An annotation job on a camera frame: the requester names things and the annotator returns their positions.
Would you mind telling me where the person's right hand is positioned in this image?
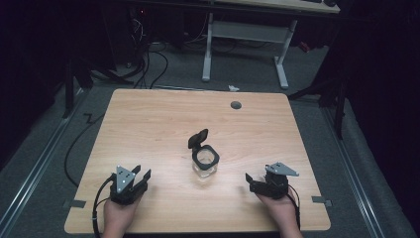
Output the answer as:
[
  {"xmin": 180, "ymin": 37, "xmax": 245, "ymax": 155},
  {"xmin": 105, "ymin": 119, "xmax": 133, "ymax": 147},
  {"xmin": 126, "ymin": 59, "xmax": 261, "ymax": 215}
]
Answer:
[{"xmin": 255, "ymin": 191, "xmax": 304, "ymax": 238}]

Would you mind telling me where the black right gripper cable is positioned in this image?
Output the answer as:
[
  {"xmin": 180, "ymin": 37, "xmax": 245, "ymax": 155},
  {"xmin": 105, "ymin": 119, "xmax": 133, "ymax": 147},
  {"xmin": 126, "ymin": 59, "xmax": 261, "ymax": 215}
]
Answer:
[{"xmin": 286, "ymin": 183, "xmax": 302, "ymax": 231}]

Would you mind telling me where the bundle of black cables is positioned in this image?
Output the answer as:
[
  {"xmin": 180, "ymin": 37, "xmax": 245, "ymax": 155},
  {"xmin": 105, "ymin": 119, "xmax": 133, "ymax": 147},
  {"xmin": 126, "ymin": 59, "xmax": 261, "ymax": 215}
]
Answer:
[{"xmin": 127, "ymin": 9, "xmax": 170, "ymax": 90}]

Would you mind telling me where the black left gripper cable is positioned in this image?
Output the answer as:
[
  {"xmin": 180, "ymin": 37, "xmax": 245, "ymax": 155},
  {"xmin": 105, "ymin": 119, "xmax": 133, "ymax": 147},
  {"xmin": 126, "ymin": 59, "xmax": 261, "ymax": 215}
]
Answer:
[{"xmin": 91, "ymin": 175, "xmax": 115, "ymax": 238}]

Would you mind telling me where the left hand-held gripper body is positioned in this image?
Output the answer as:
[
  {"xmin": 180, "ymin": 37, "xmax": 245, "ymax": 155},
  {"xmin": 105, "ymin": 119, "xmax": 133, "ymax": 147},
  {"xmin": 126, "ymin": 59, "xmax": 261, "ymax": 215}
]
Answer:
[{"xmin": 109, "ymin": 165, "xmax": 149, "ymax": 206}]

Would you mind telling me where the person's left hand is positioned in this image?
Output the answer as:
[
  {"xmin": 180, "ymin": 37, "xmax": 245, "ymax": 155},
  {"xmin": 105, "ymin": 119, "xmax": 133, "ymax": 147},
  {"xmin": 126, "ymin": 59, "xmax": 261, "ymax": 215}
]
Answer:
[{"xmin": 102, "ymin": 193, "xmax": 144, "ymax": 238}]

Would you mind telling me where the clear glass jar, black flip lid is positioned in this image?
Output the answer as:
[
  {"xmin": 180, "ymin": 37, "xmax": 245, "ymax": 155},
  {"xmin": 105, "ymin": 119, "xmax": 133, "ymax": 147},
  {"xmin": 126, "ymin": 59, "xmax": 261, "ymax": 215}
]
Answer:
[{"xmin": 187, "ymin": 128, "xmax": 221, "ymax": 180}]

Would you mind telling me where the black floor cable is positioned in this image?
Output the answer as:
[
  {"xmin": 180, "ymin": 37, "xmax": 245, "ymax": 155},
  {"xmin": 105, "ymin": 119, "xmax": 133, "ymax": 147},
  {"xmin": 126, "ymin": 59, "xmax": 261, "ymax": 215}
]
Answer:
[{"xmin": 63, "ymin": 112, "xmax": 107, "ymax": 188}]

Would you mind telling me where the black metal stand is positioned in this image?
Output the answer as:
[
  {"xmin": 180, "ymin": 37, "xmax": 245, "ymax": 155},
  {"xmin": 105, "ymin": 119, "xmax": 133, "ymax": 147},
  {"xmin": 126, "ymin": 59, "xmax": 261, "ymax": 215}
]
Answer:
[
  {"xmin": 61, "ymin": 58, "xmax": 135, "ymax": 120},
  {"xmin": 287, "ymin": 73, "xmax": 349, "ymax": 141}
]

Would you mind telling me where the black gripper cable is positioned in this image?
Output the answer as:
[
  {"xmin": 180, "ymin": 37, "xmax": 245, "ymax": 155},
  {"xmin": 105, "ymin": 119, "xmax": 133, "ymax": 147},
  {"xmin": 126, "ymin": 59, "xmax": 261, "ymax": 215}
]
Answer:
[
  {"xmin": 91, "ymin": 175, "xmax": 115, "ymax": 238},
  {"xmin": 286, "ymin": 183, "xmax": 302, "ymax": 231}
]

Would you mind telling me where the grey tape strip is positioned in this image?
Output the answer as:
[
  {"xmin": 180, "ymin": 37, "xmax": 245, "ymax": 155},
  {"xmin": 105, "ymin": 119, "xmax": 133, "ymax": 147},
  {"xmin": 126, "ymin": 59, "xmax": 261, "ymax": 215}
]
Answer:
[
  {"xmin": 311, "ymin": 195, "xmax": 333, "ymax": 208},
  {"xmin": 61, "ymin": 198, "xmax": 87, "ymax": 209}
]

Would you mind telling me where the white metal desk frame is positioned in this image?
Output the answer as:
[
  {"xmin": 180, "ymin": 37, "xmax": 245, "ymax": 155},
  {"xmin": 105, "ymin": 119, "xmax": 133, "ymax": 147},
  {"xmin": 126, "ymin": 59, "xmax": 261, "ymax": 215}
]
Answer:
[{"xmin": 201, "ymin": 12, "xmax": 299, "ymax": 90}]

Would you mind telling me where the metal floor rail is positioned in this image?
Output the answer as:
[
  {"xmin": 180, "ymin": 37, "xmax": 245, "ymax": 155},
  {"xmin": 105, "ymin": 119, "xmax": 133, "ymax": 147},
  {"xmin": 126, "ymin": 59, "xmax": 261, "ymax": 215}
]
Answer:
[
  {"xmin": 0, "ymin": 88, "xmax": 87, "ymax": 234},
  {"xmin": 321, "ymin": 105, "xmax": 386, "ymax": 238}
]

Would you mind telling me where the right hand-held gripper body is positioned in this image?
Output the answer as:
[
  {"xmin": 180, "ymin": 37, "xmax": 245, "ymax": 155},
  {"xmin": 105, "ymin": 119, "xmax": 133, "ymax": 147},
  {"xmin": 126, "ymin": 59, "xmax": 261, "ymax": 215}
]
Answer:
[{"xmin": 250, "ymin": 161, "xmax": 300, "ymax": 200}]

